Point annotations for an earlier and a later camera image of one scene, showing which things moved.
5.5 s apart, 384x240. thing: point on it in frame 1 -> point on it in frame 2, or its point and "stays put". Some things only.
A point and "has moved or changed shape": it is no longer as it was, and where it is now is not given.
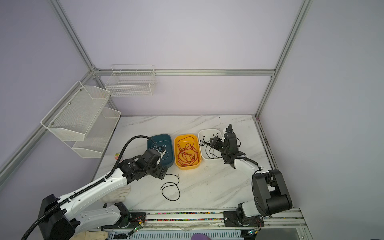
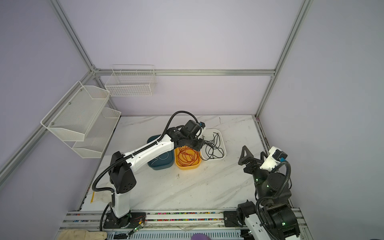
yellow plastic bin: (188, 151) stays put
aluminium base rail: (213, 220) stays put
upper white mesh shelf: (71, 118) stays put
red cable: (188, 155) stays put
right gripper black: (216, 142) -> (246, 156)
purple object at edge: (200, 236) stays put
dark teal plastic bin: (167, 159) stays put
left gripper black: (159, 168) -> (198, 147)
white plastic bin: (208, 152) stays put
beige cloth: (91, 235) stays put
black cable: (171, 185) has moved or changed shape
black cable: (208, 147) has moved or changed shape
